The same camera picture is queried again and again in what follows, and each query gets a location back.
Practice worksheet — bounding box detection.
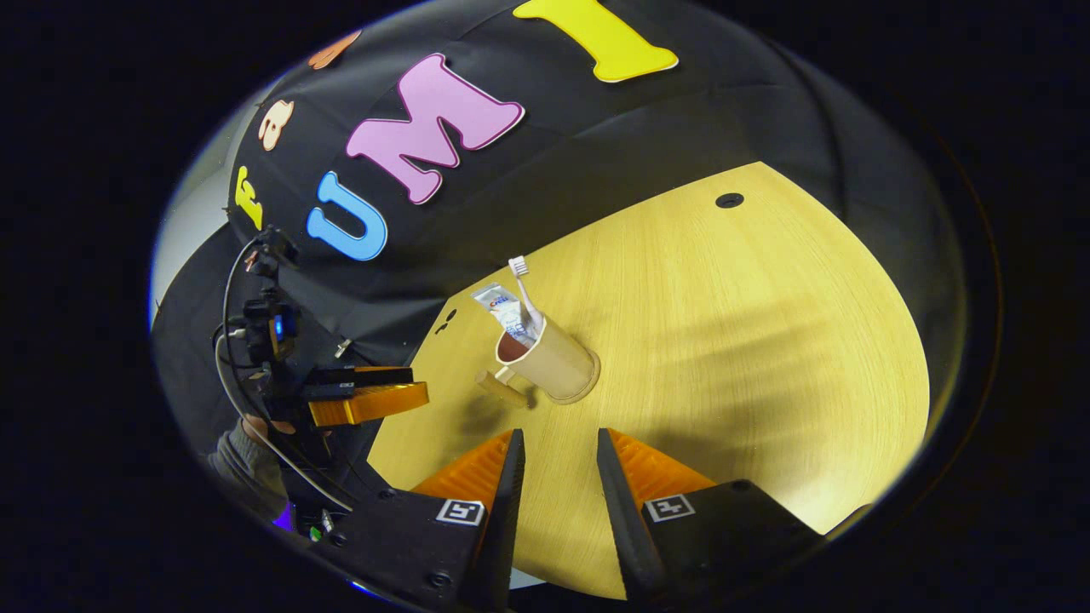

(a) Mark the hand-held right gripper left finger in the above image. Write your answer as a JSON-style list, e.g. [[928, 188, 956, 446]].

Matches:
[[319, 428, 526, 613]]

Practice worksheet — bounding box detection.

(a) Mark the white toothbrush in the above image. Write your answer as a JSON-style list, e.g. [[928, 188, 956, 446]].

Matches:
[[508, 256, 546, 337]]

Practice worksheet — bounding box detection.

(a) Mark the white toothpaste tube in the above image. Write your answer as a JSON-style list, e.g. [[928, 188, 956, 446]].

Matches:
[[471, 283, 544, 348]]

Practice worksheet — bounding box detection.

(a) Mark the wooden desktop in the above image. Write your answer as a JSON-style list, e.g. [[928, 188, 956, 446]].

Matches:
[[366, 162, 932, 602]]

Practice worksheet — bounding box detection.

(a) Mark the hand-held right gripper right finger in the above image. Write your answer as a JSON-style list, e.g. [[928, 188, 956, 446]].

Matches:
[[596, 428, 823, 608]]

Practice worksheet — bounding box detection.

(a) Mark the beige cup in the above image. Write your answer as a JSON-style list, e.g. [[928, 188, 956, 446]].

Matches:
[[475, 312, 599, 410]]

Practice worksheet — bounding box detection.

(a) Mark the black backdrop cloth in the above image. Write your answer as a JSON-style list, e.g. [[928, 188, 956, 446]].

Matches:
[[152, 0, 968, 431]]

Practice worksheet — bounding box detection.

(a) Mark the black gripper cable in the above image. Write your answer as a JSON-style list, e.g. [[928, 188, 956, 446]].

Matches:
[[212, 238, 355, 514]]

